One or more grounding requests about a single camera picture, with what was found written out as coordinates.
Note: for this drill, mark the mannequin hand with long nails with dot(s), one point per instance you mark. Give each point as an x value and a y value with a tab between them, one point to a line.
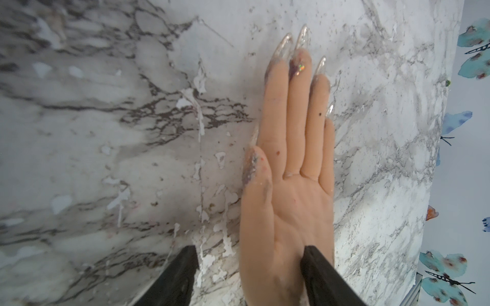
288	178

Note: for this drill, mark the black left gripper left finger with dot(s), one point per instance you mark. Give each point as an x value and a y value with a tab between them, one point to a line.
174	287

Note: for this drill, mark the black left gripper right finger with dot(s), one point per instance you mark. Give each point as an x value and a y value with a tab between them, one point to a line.
324	285

